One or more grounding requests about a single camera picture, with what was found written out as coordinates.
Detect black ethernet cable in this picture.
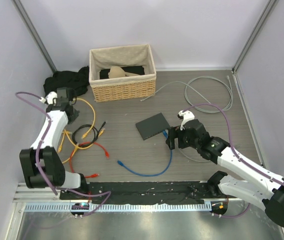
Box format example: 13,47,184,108
71,121,107,148

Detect yellow ethernet cable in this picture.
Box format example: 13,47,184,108
56,97,107,165

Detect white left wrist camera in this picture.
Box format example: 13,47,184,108
39,91,58,105

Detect black network switch box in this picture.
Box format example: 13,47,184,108
135,112,170,141

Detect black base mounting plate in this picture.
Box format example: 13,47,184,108
59,181,229,205

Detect long grey ethernet cable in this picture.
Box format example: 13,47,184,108
140,74,234,114

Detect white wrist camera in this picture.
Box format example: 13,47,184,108
39,91,58,105
177,110,195,131

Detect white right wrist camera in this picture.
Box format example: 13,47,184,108
177,110,195,131

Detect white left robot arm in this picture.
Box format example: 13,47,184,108
15,87,89,200

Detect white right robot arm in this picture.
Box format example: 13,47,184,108
165,119,284,228

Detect aluminium front rail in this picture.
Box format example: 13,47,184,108
13,181,235,215

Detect wicker basket with liner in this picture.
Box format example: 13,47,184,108
88,44,157,103

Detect black cloth in basket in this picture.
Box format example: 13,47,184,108
99,66,145,80

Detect black cloth pile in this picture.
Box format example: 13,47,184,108
43,66,90,97

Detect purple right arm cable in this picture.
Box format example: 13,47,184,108
181,103,284,218

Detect blue ethernet cable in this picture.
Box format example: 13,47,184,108
117,129,174,177

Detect beige object in basket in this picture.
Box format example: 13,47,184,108
108,66,139,79

